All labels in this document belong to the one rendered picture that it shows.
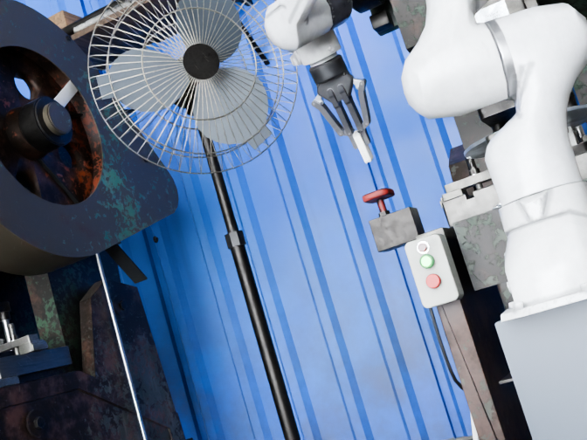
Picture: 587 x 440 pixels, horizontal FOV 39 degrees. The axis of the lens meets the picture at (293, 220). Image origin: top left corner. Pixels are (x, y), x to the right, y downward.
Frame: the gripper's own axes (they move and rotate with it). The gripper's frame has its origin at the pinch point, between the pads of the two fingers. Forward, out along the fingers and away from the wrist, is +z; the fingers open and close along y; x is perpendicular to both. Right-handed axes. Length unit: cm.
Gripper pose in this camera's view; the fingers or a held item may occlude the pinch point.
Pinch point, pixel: (362, 146)
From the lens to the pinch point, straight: 183.0
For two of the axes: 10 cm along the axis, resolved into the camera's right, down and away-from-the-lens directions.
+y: 8.7, -3.1, -3.9
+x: 2.6, -3.9, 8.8
